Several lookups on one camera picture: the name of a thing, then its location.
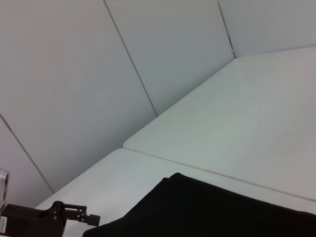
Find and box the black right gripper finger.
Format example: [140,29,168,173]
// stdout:
[50,200,101,228]

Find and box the black shirt with pink print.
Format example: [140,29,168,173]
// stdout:
[82,172,316,237]

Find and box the silver connector plug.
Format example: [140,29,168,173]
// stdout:
[0,168,10,211]

